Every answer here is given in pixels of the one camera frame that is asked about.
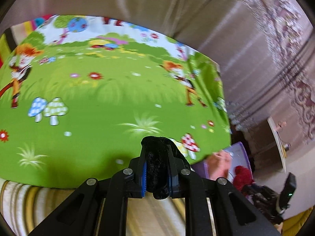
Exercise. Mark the white side table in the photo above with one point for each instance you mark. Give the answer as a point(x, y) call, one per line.
point(282, 147)

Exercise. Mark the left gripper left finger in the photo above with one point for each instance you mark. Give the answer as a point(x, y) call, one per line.
point(139, 167)

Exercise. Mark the dark brown knitted cloth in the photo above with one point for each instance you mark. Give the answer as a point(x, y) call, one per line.
point(158, 178)

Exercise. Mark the dark red knitted cloth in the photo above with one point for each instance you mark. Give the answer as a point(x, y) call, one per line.
point(242, 177)

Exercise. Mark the colourful cartoon play mat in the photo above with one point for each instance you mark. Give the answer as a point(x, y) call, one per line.
point(79, 93)

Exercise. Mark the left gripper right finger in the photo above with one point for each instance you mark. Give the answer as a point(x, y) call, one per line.
point(176, 162)

